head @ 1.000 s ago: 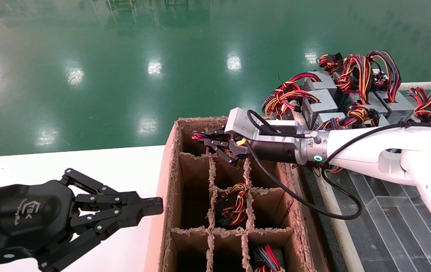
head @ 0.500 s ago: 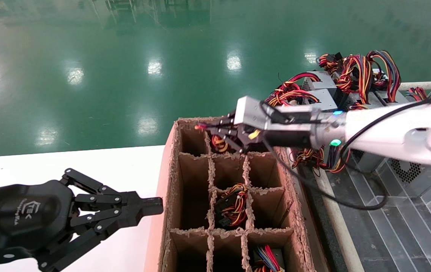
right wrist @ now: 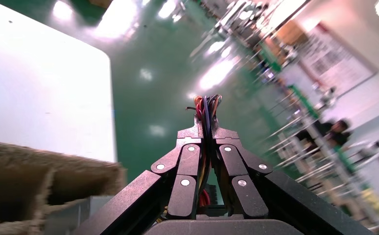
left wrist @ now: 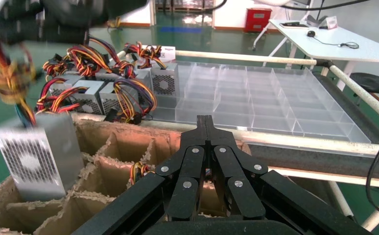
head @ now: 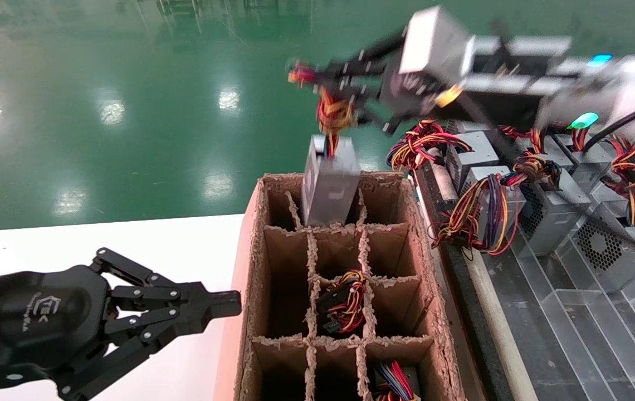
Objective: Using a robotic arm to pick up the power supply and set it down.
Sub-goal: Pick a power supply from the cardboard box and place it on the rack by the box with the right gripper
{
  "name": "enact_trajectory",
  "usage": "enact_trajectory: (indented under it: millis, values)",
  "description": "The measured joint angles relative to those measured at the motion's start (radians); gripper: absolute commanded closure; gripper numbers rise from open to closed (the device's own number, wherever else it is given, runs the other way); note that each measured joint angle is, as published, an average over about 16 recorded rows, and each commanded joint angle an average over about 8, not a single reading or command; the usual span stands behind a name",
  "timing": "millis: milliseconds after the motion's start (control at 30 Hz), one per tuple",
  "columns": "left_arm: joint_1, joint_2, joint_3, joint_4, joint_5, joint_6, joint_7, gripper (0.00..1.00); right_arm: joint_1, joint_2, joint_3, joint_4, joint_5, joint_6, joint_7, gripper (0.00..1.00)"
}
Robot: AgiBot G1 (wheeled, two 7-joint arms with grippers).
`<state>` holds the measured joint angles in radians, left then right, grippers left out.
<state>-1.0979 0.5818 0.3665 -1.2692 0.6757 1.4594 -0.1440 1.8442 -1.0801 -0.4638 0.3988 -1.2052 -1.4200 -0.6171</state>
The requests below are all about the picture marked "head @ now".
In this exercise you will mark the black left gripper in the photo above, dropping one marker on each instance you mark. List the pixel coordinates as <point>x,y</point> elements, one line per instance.
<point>28,323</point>

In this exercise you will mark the power supply in bottom cell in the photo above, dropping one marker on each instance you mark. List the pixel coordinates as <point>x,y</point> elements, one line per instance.
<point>392,384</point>

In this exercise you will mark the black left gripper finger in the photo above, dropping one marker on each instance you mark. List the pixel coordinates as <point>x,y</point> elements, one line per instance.
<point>223,303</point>

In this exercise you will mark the power supply in cell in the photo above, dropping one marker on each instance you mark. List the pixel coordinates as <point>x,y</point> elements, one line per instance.
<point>392,384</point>
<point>345,303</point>

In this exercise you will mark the power supply in middle cell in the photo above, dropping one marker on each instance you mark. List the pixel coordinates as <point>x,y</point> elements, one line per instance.
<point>345,303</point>

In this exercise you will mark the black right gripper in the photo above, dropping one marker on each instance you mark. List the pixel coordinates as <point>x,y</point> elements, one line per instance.
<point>412,92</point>

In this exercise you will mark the brown cardboard box with dividers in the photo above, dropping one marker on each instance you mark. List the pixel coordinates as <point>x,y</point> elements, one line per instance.
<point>278,362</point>

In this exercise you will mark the black conveyor edge strip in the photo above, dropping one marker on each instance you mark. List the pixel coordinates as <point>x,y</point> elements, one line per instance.
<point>476,334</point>

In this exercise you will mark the yellow tag on gripper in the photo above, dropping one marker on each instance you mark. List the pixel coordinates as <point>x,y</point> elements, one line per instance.
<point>448,96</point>

